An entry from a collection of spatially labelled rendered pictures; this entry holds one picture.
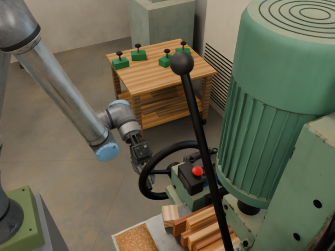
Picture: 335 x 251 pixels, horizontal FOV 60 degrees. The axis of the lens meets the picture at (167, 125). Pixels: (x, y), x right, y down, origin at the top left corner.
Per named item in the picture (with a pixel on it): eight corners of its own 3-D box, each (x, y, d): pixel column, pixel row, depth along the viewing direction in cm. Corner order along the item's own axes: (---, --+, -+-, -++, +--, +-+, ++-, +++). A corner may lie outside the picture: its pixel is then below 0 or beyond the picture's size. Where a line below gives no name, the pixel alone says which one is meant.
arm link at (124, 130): (118, 135, 124) (139, 128, 127) (122, 145, 122) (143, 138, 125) (118, 125, 116) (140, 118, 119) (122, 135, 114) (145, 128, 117)
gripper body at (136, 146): (135, 160, 109) (124, 134, 114) (134, 168, 117) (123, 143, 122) (154, 153, 112) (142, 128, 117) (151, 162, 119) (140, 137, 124)
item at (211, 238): (266, 212, 83) (270, 203, 80) (271, 218, 82) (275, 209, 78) (192, 251, 75) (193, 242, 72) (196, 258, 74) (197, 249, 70)
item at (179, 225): (239, 201, 86) (243, 189, 81) (241, 204, 85) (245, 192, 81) (172, 233, 78) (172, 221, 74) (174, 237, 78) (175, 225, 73)
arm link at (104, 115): (82, 131, 112) (113, 120, 115) (76, 113, 120) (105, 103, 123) (88, 147, 118) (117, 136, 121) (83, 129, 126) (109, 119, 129)
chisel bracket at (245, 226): (241, 203, 75) (247, 184, 70) (278, 251, 66) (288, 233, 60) (217, 215, 73) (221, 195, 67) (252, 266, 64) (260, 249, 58)
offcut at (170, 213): (161, 212, 83) (161, 205, 80) (176, 211, 83) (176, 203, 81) (164, 227, 80) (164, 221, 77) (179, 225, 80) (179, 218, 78)
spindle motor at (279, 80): (265, 130, 65) (311, -18, 44) (328, 188, 54) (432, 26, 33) (198, 156, 60) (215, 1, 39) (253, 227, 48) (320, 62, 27)
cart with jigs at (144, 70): (178, 89, 281) (180, 25, 238) (209, 125, 243) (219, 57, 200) (113, 107, 260) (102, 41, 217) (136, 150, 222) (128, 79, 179)
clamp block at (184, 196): (208, 168, 99) (211, 150, 93) (232, 199, 90) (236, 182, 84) (169, 185, 94) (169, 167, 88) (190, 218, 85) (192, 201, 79)
